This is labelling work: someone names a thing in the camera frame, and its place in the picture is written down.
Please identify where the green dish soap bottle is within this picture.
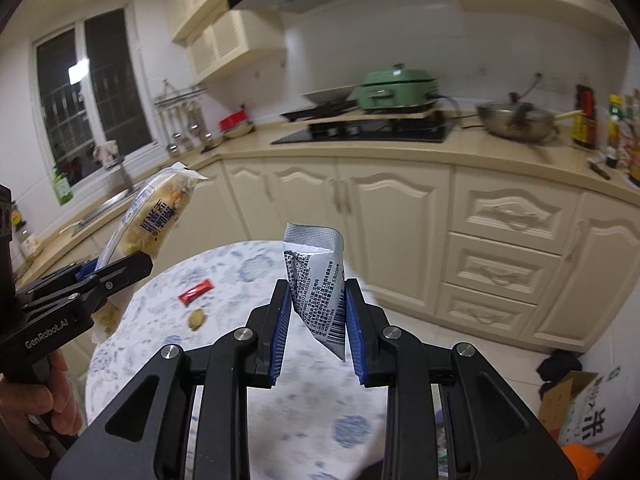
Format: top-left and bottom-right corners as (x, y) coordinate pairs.
(51, 165), (73, 206)

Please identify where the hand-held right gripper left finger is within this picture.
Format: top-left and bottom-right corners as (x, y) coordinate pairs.
(52, 280), (293, 480)

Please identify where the large cream drawer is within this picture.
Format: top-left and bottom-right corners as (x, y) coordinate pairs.
(450, 170), (583, 256)

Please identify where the white pink cloth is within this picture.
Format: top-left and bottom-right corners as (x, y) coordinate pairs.
(95, 142), (121, 168)

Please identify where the steel ladle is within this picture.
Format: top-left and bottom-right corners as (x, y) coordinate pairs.
(166, 107), (182, 154)
(197, 105), (213, 145)

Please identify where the black induction cooker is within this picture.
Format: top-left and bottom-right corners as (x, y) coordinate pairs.
(280, 100), (358, 122)

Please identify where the black power cable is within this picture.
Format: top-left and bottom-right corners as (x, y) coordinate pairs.
(435, 72), (544, 122)

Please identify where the steel faucet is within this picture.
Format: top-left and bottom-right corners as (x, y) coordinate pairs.
(107, 152), (136, 193)

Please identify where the cream cabinet door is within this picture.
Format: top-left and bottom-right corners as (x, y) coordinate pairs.
(530, 192), (640, 353)

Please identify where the green electric pot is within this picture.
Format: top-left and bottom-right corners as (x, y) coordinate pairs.
(356, 63), (441, 112)

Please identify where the steel wok with lid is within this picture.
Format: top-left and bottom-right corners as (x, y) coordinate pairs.
(475, 92), (583, 143)

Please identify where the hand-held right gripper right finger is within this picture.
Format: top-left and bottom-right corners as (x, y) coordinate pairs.
(345, 277), (578, 480)

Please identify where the person's left hand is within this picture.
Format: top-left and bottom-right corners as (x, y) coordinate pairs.
(0, 350), (83, 461)

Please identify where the clear bread wrapper packet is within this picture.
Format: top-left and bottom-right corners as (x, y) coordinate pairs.
(91, 161), (211, 345)

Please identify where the yellow cap oil bottle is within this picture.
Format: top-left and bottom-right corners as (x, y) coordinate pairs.
(605, 94), (628, 170)

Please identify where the red sachet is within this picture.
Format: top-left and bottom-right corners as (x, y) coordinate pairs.
(179, 280), (215, 307)

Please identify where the cream base cabinet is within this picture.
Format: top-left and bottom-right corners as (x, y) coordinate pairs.
(0, 152), (640, 356)

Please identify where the red box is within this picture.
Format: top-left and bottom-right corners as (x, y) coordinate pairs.
(219, 110), (252, 132)

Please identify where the printed cardboard box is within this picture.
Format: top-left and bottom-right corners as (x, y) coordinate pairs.
(539, 366), (623, 448)

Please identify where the floral tablecloth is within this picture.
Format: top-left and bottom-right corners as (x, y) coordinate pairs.
(84, 240), (453, 480)

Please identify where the black glass gas stove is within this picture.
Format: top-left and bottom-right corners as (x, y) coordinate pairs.
(271, 112), (456, 145)

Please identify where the dark soy sauce bottle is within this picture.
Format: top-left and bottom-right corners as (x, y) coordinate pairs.
(571, 85), (598, 151)

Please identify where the silver foil packet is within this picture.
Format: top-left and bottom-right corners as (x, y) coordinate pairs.
(282, 222), (348, 363)

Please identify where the steel sink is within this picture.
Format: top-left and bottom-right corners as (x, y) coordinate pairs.
(60, 187), (142, 238)

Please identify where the white shallow pan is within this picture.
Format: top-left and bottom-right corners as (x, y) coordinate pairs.
(301, 87), (357, 106)

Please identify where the wire utensil rack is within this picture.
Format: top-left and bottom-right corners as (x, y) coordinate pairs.
(152, 77), (208, 109)

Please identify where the orange plastic bag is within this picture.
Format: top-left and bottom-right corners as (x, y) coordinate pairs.
(560, 441), (607, 480)

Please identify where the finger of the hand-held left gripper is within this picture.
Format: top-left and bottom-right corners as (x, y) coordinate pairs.
(14, 259), (103, 299)
(17, 251), (154, 323)

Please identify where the dark condiment bottle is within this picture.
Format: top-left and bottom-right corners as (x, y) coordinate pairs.
(625, 90), (640, 183)

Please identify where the pale sauce bottle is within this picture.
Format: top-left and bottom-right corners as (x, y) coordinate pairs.
(11, 202), (41, 261)

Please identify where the window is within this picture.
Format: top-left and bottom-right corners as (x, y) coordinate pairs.
(32, 7), (156, 188)

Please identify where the black cloth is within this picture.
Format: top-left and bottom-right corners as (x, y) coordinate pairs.
(537, 350), (586, 401)

